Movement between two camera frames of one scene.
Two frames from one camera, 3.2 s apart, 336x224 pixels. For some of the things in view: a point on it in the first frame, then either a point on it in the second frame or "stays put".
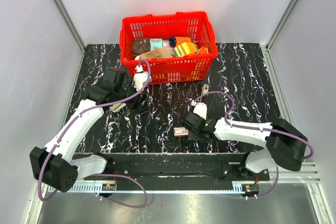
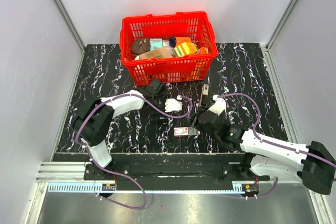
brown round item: x=140 y=45 stays put
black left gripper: x=139 y=107 to x=157 y=114
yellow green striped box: x=185 y=49 stays put
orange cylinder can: x=174 y=41 stays put
